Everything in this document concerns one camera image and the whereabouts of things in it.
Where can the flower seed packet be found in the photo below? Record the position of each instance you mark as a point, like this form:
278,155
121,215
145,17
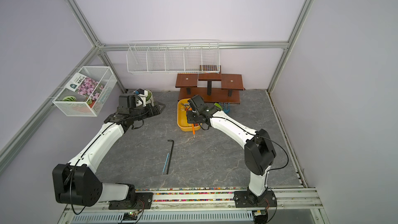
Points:
85,86

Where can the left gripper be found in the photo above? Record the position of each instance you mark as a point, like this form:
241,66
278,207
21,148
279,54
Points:
157,111

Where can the white wire side basket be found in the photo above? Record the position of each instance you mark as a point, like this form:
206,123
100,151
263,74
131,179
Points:
74,105

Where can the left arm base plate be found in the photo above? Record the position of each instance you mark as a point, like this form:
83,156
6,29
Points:
137,200

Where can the white potted green plant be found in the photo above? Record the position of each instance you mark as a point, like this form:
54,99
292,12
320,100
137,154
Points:
143,97

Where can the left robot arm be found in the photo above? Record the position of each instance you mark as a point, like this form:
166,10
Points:
76,183

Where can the yellow plastic storage box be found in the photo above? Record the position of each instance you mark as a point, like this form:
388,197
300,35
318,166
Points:
182,118

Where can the small black hex key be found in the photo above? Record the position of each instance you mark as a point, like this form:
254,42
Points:
170,156

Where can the long white wire basket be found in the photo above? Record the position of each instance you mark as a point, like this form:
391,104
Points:
173,56

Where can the green garden trowel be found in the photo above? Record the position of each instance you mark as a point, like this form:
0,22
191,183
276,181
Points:
218,106

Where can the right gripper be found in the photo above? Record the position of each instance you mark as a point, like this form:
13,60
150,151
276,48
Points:
189,116

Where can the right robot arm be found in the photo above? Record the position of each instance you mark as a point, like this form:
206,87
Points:
259,150

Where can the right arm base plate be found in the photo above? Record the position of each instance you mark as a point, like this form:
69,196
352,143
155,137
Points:
255,199

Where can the teal garden fork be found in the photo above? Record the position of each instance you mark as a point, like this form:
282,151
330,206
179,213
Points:
226,107

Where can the aluminium mounting rail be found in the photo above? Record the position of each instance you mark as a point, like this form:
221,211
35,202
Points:
225,205

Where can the brown wooden stand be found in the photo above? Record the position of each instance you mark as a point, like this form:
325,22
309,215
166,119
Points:
213,88

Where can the orange hex key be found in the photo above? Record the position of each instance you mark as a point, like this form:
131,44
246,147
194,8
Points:
193,130

